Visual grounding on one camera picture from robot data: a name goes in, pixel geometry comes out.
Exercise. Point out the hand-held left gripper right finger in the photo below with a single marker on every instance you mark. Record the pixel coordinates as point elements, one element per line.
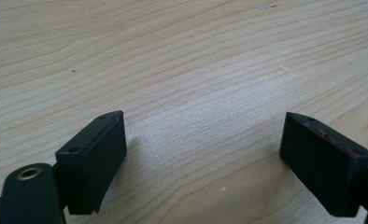
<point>323,165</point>

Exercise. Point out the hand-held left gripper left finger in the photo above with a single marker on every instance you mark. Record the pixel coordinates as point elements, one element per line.
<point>92,158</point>

